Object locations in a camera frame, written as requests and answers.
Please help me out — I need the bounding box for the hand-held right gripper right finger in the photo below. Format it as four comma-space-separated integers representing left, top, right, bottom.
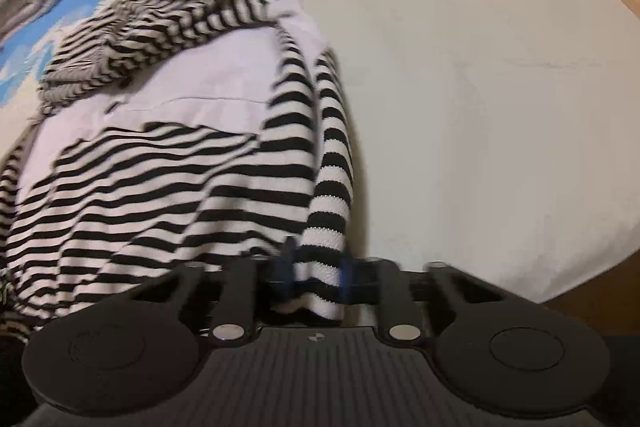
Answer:
339, 256, 501, 344

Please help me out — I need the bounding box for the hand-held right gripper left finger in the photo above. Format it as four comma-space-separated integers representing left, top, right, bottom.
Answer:
130, 241, 302, 344

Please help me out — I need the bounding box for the black white striped hooded top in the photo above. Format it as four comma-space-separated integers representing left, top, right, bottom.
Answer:
0, 0, 357, 343

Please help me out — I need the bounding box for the blue and white bed sheet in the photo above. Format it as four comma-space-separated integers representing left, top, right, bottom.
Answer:
0, 0, 640, 308

